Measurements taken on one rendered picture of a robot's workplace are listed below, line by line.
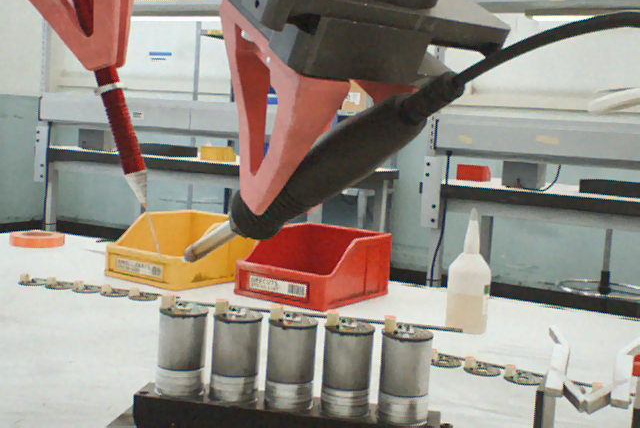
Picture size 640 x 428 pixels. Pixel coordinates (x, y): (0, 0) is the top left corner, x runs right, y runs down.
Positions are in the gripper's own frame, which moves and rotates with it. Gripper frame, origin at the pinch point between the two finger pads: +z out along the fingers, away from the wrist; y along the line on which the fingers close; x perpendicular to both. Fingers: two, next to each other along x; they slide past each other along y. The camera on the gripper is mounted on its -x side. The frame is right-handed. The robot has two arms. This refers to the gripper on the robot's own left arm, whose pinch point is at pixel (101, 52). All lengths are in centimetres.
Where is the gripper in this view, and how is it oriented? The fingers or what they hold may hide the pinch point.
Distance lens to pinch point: 42.9
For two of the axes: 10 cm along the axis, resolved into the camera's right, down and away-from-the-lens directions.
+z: 2.7, 9.6, 0.3
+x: -9.5, 2.6, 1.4
